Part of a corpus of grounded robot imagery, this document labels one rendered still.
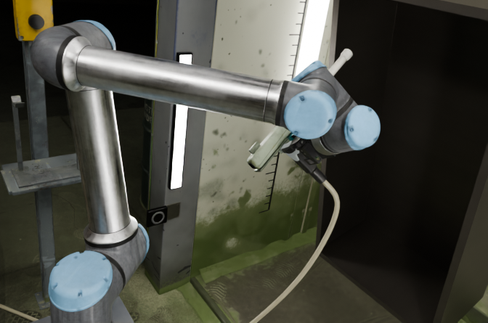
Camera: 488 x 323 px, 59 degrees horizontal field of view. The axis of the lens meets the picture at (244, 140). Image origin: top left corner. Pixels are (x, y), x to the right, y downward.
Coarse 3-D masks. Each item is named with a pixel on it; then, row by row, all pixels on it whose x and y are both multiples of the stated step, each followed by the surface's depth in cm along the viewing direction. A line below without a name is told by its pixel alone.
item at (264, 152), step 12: (336, 60) 134; (336, 72) 133; (276, 132) 122; (288, 132) 123; (264, 144) 120; (276, 144) 121; (252, 156) 120; (264, 156) 120; (300, 156) 124; (312, 168) 125; (324, 180) 126
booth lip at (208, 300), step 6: (192, 282) 232; (198, 282) 231; (198, 288) 228; (204, 294) 224; (204, 300) 223; (210, 300) 221; (210, 306) 219; (216, 306) 218; (216, 312) 215; (222, 312) 215; (222, 318) 212
